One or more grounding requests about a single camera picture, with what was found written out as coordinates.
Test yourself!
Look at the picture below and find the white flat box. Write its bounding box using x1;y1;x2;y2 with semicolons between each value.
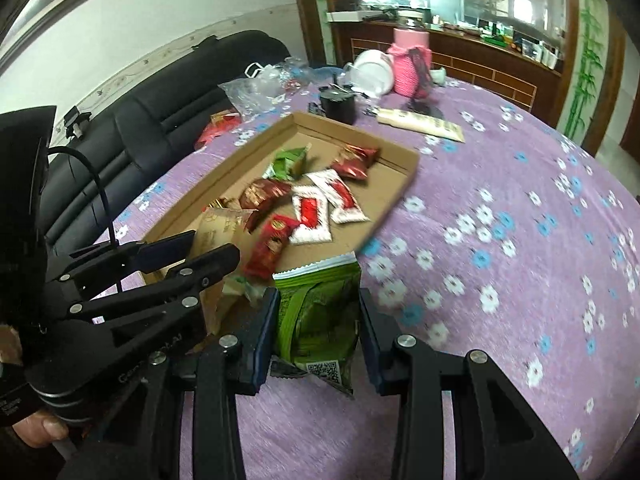
327;9;381;23

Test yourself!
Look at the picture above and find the wooden sideboard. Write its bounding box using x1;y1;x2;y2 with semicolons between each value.
330;10;566;126

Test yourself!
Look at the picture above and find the pale beige snack packet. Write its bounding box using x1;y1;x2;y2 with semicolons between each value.
222;271;268;306

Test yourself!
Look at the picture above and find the red plastic packet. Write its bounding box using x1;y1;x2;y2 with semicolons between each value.
195;112;243;148

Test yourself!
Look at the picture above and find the pink knit-covered bottle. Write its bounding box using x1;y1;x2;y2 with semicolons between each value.
387;27;433;98

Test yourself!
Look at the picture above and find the clear plastic bag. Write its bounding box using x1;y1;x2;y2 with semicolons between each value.
220;57;321;116

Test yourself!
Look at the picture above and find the dark red foil candy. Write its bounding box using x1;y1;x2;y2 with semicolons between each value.
339;144;382;167

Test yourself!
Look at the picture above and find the white plate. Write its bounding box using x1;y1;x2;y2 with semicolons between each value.
352;49;396;98

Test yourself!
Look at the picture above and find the small red snack packet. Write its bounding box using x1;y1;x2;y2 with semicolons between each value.
329;157;371;182

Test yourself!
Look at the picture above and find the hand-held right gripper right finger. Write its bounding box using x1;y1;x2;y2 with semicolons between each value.
357;287;581;480

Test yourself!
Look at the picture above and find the black leather sofa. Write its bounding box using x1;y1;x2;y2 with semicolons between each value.
37;30;291;256

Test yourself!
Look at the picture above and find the golden brown snack packet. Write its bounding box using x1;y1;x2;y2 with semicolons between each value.
192;199;260;261

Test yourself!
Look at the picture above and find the shallow cardboard box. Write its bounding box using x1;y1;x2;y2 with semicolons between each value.
142;111;421;338

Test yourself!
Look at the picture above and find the green bamboo wall decal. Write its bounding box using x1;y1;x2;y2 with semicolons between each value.
565;0;608;141

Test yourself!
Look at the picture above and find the cream long tube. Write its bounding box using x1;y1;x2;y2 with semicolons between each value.
376;107;466;142

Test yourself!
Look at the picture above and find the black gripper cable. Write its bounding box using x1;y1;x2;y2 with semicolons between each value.
47;146;123;293

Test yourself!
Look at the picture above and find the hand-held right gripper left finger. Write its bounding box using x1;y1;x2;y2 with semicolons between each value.
140;287;281;480

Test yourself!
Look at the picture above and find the black round container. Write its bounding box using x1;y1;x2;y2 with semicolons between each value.
319;87;357;126

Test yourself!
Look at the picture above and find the red-brown foil snack packet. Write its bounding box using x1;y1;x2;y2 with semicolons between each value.
239;178;292;211

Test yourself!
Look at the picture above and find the green snack packet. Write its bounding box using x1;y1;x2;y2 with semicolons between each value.
262;146;310;182
272;252;363;396

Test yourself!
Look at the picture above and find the purple floral tablecloth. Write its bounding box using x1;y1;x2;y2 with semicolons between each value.
112;77;640;480

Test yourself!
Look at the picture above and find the white and red snack packet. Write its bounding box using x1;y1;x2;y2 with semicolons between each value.
306;170;371;224
289;185;333;246

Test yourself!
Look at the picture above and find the person's left hand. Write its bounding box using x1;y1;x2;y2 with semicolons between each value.
10;407;70;450

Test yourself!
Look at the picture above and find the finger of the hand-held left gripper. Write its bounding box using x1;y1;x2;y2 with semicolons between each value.
66;244;242;324
47;230;197;292

